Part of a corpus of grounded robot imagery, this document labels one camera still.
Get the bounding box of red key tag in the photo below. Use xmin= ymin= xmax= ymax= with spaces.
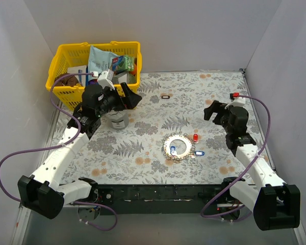
xmin=193 ymin=134 xmax=199 ymax=143

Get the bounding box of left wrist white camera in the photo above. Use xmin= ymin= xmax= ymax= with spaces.
xmin=97 ymin=69 xmax=115 ymax=90

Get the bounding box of floral patterned table mat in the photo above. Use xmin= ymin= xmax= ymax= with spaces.
xmin=61 ymin=72 xmax=247 ymax=184

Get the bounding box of light blue chips bag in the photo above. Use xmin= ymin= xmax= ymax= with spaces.
xmin=88 ymin=46 xmax=119 ymax=73

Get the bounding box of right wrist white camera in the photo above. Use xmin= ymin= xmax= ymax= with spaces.
xmin=225 ymin=92 xmax=246 ymax=109

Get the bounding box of brown round pouch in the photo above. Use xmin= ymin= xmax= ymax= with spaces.
xmin=54 ymin=73 xmax=79 ymax=87

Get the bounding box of yellow plastic basket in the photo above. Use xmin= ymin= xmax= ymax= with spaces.
xmin=45 ymin=41 xmax=142 ymax=111

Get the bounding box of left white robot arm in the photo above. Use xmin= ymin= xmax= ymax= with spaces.
xmin=17 ymin=83 xmax=142 ymax=219

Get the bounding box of silver disc keyring organiser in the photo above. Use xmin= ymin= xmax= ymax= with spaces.
xmin=162 ymin=134 xmax=195 ymax=161

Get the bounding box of white blue paper box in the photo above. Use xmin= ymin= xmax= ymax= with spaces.
xmin=67 ymin=65 xmax=88 ymax=87

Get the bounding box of blue green carton box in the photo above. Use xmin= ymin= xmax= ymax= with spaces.
xmin=111 ymin=55 xmax=135 ymax=71

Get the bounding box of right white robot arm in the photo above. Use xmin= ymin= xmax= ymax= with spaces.
xmin=204 ymin=97 xmax=300 ymax=231

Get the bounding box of blue key tag white label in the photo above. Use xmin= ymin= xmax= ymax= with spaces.
xmin=195 ymin=151 xmax=205 ymax=156

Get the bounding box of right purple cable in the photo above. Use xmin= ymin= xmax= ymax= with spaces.
xmin=200 ymin=93 xmax=271 ymax=222

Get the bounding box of wrist white camera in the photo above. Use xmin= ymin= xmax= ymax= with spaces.
xmin=97 ymin=69 xmax=115 ymax=90
xmin=225 ymin=92 xmax=246 ymax=109

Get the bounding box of blue key tag with key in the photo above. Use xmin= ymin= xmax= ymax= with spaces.
xmin=170 ymin=145 xmax=177 ymax=156

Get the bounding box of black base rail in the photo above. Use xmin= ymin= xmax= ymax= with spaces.
xmin=68 ymin=178 xmax=248 ymax=215

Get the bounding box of orange item in basket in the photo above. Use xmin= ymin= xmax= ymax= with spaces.
xmin=130 ymin=63 xmax=137 ymax=76

